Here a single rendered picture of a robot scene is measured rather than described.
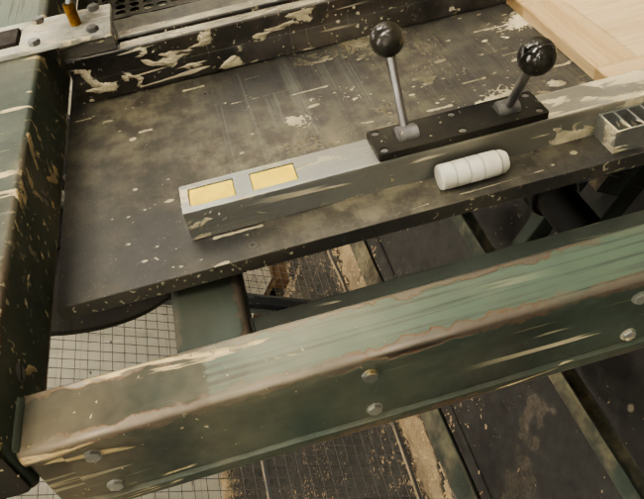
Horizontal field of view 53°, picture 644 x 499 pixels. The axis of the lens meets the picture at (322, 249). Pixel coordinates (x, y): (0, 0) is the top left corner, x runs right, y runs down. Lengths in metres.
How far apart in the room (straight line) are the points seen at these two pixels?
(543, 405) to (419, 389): 2.07
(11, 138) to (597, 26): 0.78
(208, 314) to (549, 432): 2.06
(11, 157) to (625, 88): 0.69
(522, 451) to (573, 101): 2.07
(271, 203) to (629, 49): 0.53
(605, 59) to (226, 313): 0.58
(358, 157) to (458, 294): 0.23
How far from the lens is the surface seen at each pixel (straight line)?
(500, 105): 0.76
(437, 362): 0.57
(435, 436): 1.84
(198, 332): 0.68
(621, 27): 1.03
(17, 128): 0.83
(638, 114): 0.84
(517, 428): 2.75
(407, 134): 0.73
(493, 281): 0.57
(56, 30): 1.02
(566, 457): 2.59
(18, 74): 0.95
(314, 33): 1.03
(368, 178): 0.72
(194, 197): 0.72
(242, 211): 0.71
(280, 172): 0.72
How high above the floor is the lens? 1.87
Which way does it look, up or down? 25 degrees down
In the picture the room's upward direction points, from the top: 81 degrees counter-clockwise
